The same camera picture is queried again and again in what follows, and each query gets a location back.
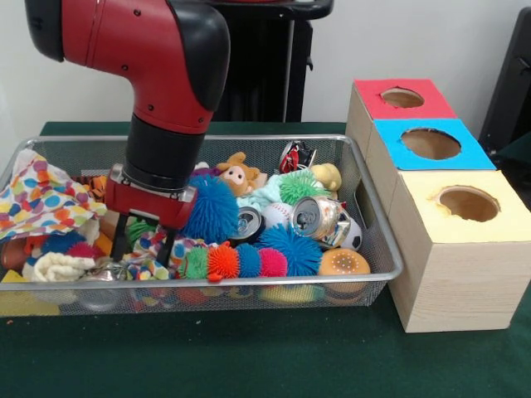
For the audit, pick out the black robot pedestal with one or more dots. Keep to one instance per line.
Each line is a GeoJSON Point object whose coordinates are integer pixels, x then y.
{"type": "Point", "coordinates": [265, 66]}

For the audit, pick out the blue spiky rubber ball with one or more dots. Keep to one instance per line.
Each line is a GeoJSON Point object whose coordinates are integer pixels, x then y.
{"type": "Point", "coordinates": [294, 249]}
{"type": "Point", "coordinates": [211, 207]}

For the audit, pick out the black panel stand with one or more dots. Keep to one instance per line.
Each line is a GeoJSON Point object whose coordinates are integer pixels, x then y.
{"type": "Point", "coordinates": [510, 83]}

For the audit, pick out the orange ball with cream dots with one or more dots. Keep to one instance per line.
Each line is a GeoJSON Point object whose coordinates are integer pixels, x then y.
{"type": "Point", "coordinates": [343, 267]}

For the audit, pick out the wooden box with three holes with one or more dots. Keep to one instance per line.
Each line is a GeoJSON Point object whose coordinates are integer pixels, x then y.
{"type": "Point", "coordinates": [456, 282]}

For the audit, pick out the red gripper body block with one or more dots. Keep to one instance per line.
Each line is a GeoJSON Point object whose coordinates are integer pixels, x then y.
{"type": "Point", "coordinates": [149, 207]}

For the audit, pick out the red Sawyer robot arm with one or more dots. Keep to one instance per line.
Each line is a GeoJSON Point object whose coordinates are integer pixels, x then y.
{"type": "Point", "coordinates": [124, 33]}

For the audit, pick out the dark green table cloth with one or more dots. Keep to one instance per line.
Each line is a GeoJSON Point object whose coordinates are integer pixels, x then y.
{"type": "Point", "coordinates": [249, 356]}
{"type": "Point", "coordinates": [518, 149]}

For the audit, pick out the shallow clear mesh bin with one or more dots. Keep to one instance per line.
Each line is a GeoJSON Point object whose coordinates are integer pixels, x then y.
{"type": "Point", "coordinates": [365, 166]}

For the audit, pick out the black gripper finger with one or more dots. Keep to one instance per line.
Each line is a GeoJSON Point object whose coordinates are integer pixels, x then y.
{"type": "Point", "coordinates": [119, 236]}
{"type": "Point", "coordinates": [166, 247]}

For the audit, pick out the polka dot cloth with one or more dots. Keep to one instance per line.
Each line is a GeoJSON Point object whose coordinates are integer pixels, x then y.
{"type": "Point", "coordinates": [41, 199]}

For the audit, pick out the tan plush animal toy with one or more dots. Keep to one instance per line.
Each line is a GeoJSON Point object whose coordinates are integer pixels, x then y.
{"type": "Point", "coordinates": [241, 176]}

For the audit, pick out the crushed silver drink can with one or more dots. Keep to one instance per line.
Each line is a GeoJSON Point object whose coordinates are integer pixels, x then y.
{"type": "Point", "coordinates": [318, 217]}

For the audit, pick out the green spiky rubber ball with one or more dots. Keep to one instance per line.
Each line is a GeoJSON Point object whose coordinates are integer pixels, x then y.
{"type": "Point", "coordinates": [300, 186]}

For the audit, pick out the multicoloured spiky caterpillar toy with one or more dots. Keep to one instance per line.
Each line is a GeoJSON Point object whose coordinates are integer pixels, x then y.
{"type": "Point", "coordinates": [224, 261]}

